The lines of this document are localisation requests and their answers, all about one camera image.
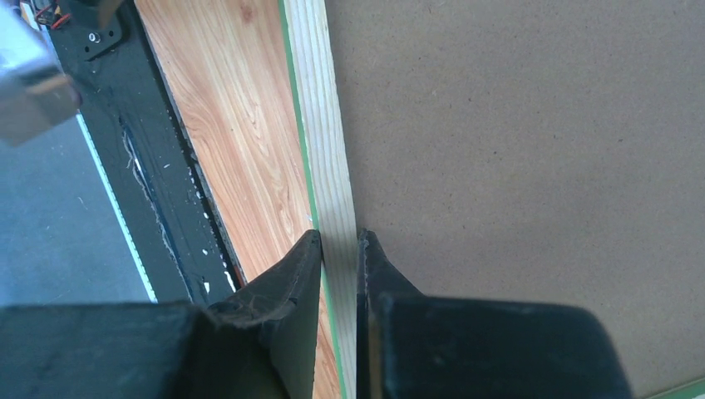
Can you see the black mounting base rail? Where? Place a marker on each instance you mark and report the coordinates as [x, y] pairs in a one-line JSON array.
[[143, 153]]

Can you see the brown cardboard backing board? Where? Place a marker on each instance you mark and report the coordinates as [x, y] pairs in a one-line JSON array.
[[523, 165]]

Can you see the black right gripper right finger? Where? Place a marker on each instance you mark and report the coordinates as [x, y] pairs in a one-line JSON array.
[[412, 345]]

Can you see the wooden picture frame green trim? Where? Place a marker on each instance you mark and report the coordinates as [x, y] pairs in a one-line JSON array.
[[325, 137]]

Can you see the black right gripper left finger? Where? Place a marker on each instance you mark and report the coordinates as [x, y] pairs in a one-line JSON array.
[[258, 343]]

